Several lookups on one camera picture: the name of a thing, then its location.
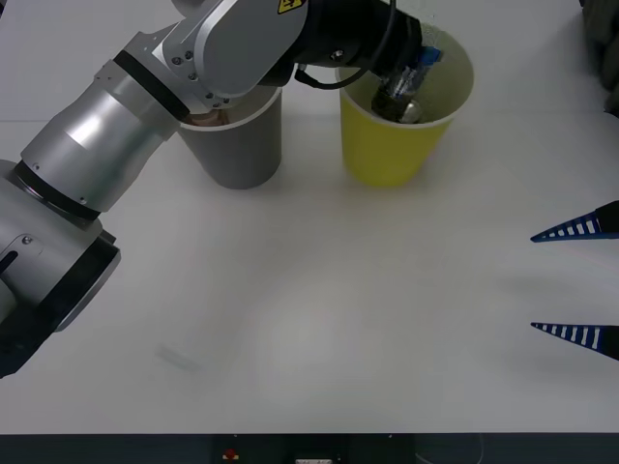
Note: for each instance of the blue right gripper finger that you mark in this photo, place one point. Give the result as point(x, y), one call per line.
point(587, 334)
point(585, 227)

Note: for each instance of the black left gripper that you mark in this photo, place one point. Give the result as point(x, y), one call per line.
point(408, 43)

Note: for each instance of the silver and black drink can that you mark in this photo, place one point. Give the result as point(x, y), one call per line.
point(394, 94)

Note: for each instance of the silver and black left arm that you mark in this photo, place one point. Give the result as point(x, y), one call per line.
point(106, 140)

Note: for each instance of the yellow-green plastic waste bin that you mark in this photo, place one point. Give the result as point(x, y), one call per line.
point(382, 154)

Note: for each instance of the person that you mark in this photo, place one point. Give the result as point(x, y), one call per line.
point(604, 43)

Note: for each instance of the grey plastic waste bin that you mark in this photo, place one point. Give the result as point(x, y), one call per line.
point(242, 154)

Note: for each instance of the red-capped plastic bottle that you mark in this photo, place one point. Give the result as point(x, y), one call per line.
point(210, 118)

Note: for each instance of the black robot torso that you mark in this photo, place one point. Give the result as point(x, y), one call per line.
point(271, 449)

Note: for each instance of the red button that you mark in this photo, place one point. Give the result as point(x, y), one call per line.
point(230, 454)

